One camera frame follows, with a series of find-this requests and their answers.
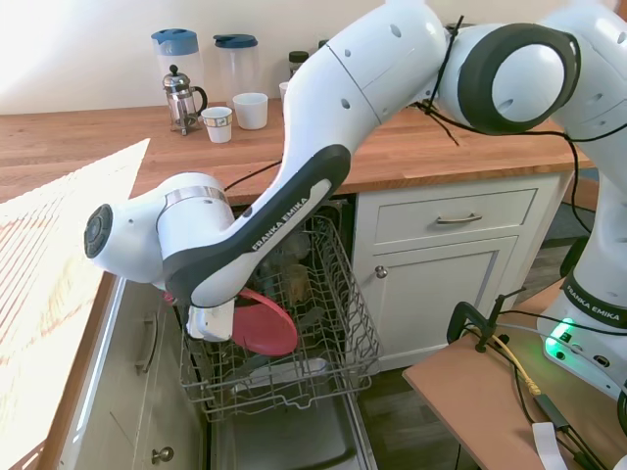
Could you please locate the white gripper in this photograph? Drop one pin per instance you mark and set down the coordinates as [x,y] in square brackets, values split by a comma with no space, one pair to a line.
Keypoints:
[211,323]

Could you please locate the coral red round plate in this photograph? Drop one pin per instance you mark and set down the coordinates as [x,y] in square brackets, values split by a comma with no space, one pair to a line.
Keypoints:
[267,328]

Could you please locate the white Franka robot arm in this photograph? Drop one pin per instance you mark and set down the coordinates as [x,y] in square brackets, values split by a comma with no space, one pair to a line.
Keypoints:
[343,73]

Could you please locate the stainless steel dishwasher door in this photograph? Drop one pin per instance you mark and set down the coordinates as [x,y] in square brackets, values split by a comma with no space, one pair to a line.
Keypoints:
[284,433]

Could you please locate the white cabinet front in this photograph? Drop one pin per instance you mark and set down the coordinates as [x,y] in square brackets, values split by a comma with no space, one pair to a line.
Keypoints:
[127,401]

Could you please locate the round metal cabinet knob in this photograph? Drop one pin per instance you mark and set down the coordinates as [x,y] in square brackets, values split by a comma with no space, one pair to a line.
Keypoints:
[162,455]
[380,271]

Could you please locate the white patterned paper cup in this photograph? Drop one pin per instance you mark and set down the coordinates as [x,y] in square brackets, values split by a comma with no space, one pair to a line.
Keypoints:
[217,125]

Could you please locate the plain white cup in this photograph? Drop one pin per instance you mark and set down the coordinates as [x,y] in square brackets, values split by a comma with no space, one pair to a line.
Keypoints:
[250,110]

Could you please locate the glass French press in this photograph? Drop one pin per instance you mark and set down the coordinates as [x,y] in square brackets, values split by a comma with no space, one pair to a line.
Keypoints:
[182,100]

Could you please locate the white cabinet drawer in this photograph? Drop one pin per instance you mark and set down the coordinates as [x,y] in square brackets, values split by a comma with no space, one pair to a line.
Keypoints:
[416,218]

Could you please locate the white cabinet door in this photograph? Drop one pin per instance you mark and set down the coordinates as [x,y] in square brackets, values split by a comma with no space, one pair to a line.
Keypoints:
[441,294]

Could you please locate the small white cup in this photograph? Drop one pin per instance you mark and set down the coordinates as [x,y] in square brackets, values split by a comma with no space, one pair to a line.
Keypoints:
[282,93]

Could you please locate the black C-clamp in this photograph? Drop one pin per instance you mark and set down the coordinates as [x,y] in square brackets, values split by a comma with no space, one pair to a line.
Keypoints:
[465,318]

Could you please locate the clear pitcher with blue lid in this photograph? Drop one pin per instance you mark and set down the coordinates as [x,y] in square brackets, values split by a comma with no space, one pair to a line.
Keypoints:
[178,56]
[238,68]

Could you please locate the dark-lidded glass jar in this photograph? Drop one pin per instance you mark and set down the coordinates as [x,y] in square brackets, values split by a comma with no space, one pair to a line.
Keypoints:
[295,61]

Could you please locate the white paper strip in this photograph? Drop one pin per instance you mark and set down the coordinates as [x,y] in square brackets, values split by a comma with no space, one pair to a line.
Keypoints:
[547,446]

